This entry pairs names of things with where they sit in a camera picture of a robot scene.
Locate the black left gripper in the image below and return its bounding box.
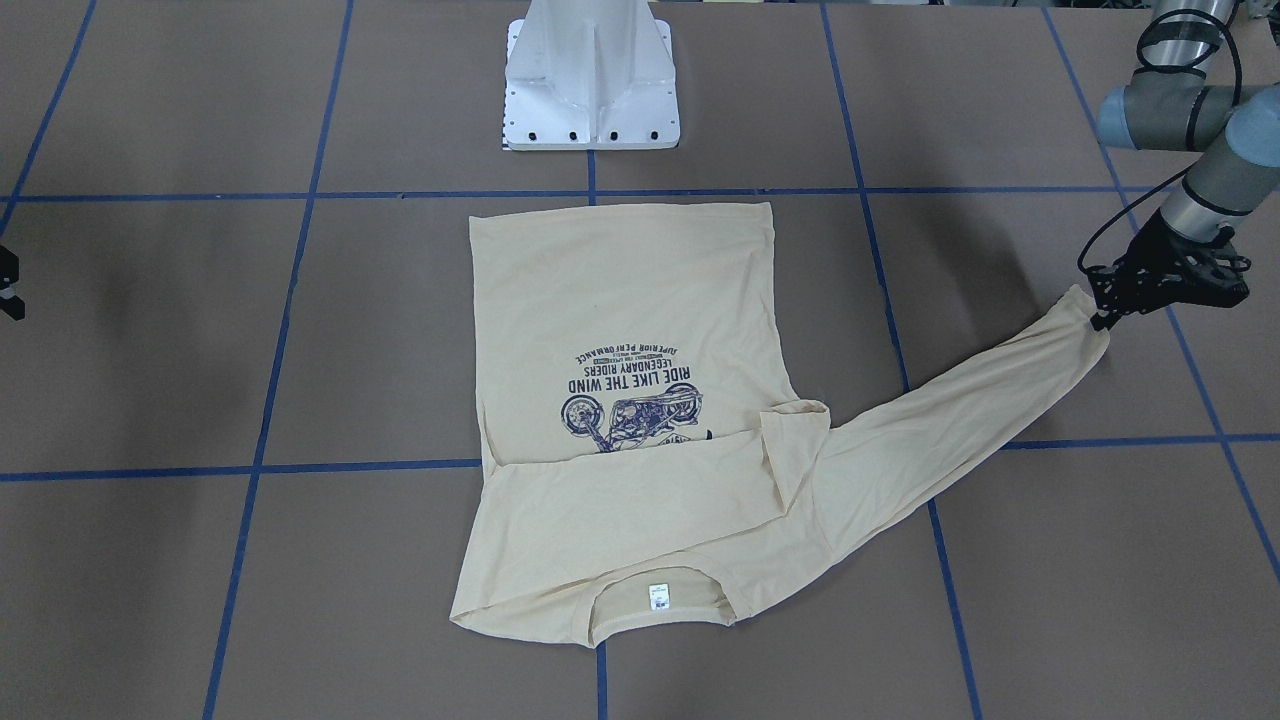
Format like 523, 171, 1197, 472
1085, 211, 1251, 332

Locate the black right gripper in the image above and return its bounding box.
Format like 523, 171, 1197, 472
0, 246, 26, 322

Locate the cream long-sleeve printed shirt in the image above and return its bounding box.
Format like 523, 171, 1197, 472
449, 202, 1110, 648

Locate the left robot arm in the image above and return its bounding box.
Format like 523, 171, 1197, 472
1084, 1, 1279, 331

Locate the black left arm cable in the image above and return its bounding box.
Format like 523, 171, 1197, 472
1076, 8, 1245, 277

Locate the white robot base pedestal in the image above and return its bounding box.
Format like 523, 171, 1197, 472
502, 1, 682, 151

